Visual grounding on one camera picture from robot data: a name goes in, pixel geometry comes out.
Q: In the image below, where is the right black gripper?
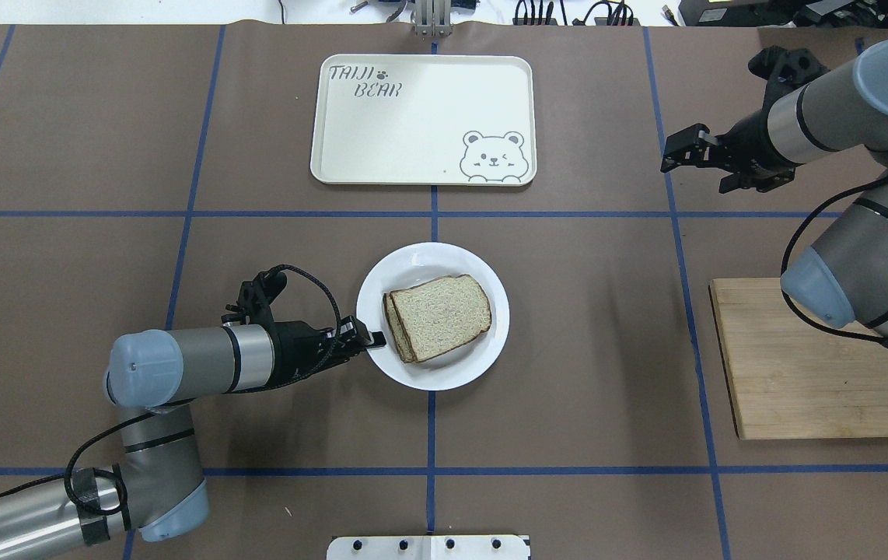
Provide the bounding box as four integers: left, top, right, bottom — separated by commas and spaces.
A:
660, 109, 795, 194

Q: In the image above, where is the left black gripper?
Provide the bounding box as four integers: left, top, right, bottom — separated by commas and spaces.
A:
269, 315, 386, 389

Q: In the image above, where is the bread slice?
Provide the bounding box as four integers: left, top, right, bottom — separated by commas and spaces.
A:
383, 292, 416, 364
390, 275, 491, 364

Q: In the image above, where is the white round plate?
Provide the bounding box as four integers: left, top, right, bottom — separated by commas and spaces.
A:
356, 243, 511, 391

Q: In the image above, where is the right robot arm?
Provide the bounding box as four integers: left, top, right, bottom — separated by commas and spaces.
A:
661, 40, 888, 350

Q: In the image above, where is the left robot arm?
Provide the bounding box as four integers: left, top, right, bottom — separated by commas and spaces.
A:
0, 307, 385, 559

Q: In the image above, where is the cream bear serving tray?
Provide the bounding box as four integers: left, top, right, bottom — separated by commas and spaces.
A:
309, 54, 537, 187

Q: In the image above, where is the wooden cutting board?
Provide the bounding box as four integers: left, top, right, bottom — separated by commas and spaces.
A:
708, 278, 888, 440

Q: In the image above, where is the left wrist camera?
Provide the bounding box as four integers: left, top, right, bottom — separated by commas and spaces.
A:
221, 266, 288, 330

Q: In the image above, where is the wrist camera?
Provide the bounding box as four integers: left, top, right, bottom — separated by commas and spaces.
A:
747, 46, 830, 109
221, 266, 288, 330

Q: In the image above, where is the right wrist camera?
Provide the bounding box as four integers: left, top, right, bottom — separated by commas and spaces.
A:
747, 46, 830, 109

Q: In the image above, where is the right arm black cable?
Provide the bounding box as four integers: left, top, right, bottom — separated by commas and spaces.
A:
780, 170, 888, 345

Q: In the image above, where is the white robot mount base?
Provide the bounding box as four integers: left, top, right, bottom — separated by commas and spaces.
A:
326, 534, 533, 559

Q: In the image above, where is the aluminium frame post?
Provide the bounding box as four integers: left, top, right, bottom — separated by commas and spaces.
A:
411, 0, 453, 38

